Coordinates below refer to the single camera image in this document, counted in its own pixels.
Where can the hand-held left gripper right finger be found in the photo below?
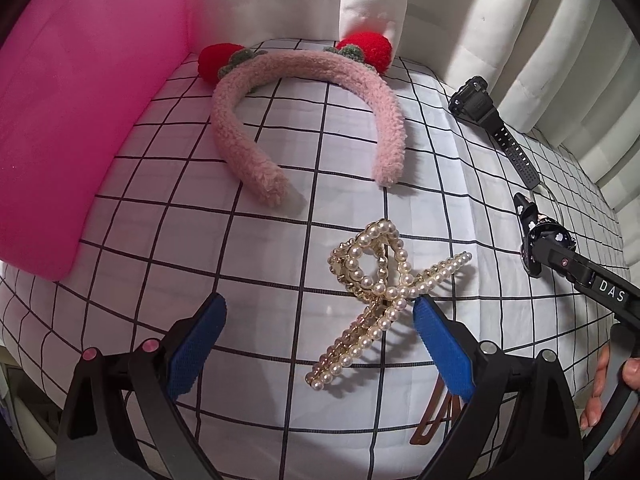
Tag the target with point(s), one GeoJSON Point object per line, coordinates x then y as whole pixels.
{"type": "Point", "coordinates": [442, 345]}

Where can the person's right hand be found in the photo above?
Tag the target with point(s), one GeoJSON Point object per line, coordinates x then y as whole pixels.
{"type": "Point", "coordinates": [600, 385]}

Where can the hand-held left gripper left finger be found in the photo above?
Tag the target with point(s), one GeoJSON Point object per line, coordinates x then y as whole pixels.
{"type": "Point", "coordinates": [197, 345]}

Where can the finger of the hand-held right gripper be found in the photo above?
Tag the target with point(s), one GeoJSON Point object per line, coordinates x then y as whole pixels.
{"type": "Point", "coordinates": [560, 260]}

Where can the pink plastic basin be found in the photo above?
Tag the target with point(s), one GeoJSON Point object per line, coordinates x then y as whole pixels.
{"type": "Point", "coordinates": [75, 135]}

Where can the black digital watch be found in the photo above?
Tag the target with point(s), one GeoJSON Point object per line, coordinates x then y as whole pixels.
{"type": "Point", "coordinates": [467, 100]}

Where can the brown snap hair clip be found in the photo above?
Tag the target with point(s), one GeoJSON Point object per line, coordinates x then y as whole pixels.
{"type": "Point", "coordinates": [425, 427]}

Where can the fuzzy pink strawberry headband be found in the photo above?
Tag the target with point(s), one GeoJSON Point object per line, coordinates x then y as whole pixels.
{"type": "Point", "coordinates": [300, 67]}

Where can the pearl hair claw clip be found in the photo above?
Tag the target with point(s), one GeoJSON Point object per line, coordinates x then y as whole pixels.
{"type": "Point", "coordinates": [397, 292]}

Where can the white curtain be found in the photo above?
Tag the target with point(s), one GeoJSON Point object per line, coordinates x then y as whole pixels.
{"type": "Point", "coordinates": [500, 20]}

